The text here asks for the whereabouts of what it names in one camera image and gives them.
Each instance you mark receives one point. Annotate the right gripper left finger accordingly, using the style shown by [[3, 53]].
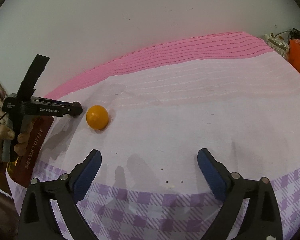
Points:
[[37, 220]]

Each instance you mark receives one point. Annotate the gold metal tray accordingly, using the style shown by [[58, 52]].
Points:
[[21, 170]]

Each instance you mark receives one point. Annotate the pink purple checked tablecloth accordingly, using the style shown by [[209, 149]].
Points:
[[229, 93]]

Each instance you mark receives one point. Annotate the crumpled silver wrapper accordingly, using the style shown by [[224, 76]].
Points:
[[277, 44]]

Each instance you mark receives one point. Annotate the round yellow orange ball fruit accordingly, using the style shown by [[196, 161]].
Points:
[[97, 117]]

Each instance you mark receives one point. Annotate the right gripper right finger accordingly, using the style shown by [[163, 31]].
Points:
[[262, 218]]

